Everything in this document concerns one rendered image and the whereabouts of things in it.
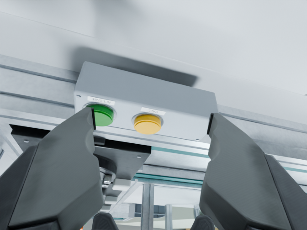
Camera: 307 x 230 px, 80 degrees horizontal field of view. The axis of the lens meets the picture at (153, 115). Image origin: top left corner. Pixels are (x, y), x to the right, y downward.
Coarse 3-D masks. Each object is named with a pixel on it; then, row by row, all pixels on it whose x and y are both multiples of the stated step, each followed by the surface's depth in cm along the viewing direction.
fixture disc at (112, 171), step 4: (100, 160) 37; (104, 160) 38; (100, 164) 37; (104, 164) 38; (108, 164) 39; (112, 164) 40; (100, 168) 37; (104, 168) 37; (108, 168) 38; (112, 168) 40; (116, 168) 42; (100, 172) 39; (104, 172) 40; (108, 172) 39; (112, 172) 39; (104, 176) 41; (112, 176) 41
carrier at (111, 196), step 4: (104, 188) 60; (108, 188) 60; (104, 192) 61; (108, 192) 65; (112, 192) 64; (116, 192) 64; (120, 192) 64; (104, 196) 61; (108, 196) 70; (112, 196) 70; (116, 196) 70; (108, 200) 69; (112, 200) 70; (116, 200) 70
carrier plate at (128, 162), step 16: (16, 128) 31; (32, 128) 31; (32, 144) 33; (96, 144) 33; (112, 144) 34; (128, 144) 35; (112, 160) 39; (128, 160) 38; (144, 160) 38; (128, 176) 48
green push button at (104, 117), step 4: (96, 108) 24; (100, 108) 24; (104, 108) 24; (96, 112) 24; (100, 112) 24; (104, 112) 24; (108, 112) 25; (112, 112) 25; (96, 116) 25; (100, 116) 25; (104, 116) 25; (108, 116) 25; (112, 116) 25; (96, 120) 26; (100, 120) 26; (104, 120) 25; (108, 120) 25; (112, 120) 26; (96, 124) 26; (100, 124) 26; (104, 124) 26; (108, 124) 26
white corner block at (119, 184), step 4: (116, 180) 50; (120, 180) 50; (124, 180) 50; (128, 180) 51; (112, 184) 52; (116, 184) 49; (120, 184) 49; (124, 184) 50; (128, 184) 50; (112, 188) 52; (116, 188) 51; (120, 188) 51; (124, 188) 51; (128, 188) 51
